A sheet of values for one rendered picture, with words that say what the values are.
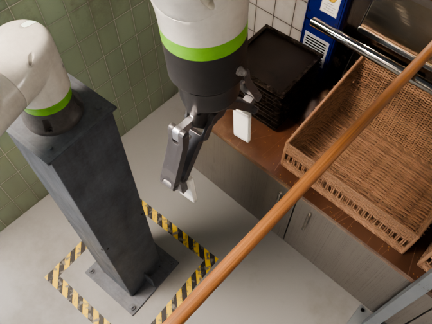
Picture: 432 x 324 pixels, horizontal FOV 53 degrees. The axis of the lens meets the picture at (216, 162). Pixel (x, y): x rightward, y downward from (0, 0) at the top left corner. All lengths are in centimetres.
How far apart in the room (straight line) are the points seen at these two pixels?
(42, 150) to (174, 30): 72
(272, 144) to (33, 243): 129
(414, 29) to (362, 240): 76
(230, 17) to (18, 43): 62
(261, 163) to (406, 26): 71
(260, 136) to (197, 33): 141
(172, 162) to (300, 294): 166
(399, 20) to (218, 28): 135
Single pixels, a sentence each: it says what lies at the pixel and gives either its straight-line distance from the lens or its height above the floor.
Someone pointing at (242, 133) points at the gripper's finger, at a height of 149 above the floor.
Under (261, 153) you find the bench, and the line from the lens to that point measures 177.
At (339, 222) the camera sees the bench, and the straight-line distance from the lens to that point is 168.
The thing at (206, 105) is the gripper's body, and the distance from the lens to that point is 51.
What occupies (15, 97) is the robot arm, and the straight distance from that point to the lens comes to 94.
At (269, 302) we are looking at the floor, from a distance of 213.
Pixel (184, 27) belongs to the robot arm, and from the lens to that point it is 42.
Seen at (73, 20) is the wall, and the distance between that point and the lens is 194.
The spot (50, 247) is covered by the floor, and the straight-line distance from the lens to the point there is 235.
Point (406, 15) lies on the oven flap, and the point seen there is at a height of 105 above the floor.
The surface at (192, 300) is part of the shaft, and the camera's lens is 88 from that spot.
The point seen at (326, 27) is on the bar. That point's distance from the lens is 138.
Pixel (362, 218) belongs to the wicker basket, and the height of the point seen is 61.
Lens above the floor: 205
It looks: 58 degrees down
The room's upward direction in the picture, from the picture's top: straight up
